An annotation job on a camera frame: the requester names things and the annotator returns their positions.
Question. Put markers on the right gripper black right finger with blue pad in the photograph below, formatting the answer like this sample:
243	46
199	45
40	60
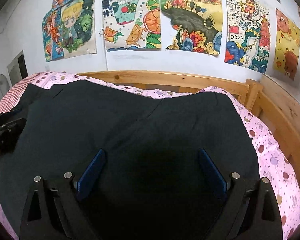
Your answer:
249	208

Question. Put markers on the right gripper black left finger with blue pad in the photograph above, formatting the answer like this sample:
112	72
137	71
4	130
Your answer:
52	210

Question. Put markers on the large black coat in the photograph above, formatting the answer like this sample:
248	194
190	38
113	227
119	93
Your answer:
153	185

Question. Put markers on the blond anime character drawing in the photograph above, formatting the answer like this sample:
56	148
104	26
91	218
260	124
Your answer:
69	31

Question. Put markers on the orange fruit teapot drawing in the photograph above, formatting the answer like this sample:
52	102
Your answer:
131	24

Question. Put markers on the yellow bear duck drawing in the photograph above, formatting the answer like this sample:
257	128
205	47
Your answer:
287	46

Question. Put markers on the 2024 dragon drawing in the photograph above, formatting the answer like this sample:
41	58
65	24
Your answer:
248	34

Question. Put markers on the black hill landscape drawing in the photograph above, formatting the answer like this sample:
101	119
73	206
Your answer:
198	25

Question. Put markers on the grey wall panel box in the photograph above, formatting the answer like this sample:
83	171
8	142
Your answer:
17	68

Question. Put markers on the wooden bed frame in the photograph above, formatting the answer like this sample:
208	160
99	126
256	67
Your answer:
265	99

